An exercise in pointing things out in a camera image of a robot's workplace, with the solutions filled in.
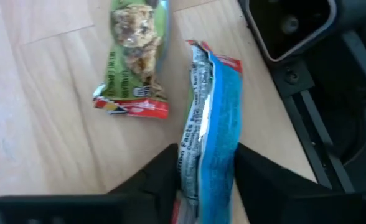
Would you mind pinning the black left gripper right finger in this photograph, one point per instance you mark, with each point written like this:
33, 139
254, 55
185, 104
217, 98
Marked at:
295, 205

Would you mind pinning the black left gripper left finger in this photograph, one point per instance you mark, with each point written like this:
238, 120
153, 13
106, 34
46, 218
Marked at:
108, 208

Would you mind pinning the granola bar blue wrapper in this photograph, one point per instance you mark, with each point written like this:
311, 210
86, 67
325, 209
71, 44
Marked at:
220, 140

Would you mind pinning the granola bar green wrapper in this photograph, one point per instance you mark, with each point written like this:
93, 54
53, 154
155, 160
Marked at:
130, 77

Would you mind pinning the black exterior camera housing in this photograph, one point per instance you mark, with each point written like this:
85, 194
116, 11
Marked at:
295, 25

